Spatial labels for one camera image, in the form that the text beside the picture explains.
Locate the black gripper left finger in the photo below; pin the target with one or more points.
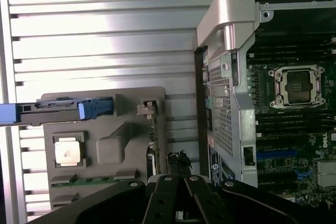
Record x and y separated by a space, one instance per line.
162 200

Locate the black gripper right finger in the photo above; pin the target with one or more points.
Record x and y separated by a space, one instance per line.
204 203

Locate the green RAM stick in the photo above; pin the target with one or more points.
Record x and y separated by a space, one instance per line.
92 180

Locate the green Dell motherboard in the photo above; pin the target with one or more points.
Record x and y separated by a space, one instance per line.
278 166

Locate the grey open PC case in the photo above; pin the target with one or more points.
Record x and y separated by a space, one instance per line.
244 129

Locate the blue expansion slot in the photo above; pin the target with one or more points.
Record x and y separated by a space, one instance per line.
275 154

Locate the grey plastic parts rack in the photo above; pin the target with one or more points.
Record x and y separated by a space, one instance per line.
92 127

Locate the silver CPU chip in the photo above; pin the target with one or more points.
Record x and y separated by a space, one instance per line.
68 151

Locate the silver chipset heatsink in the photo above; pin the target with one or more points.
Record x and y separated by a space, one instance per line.
326 172

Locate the hard disk in blue carrier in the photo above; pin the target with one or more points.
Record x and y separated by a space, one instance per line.
52 115

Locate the metal CPU socket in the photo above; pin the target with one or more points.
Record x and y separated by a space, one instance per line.
298 86

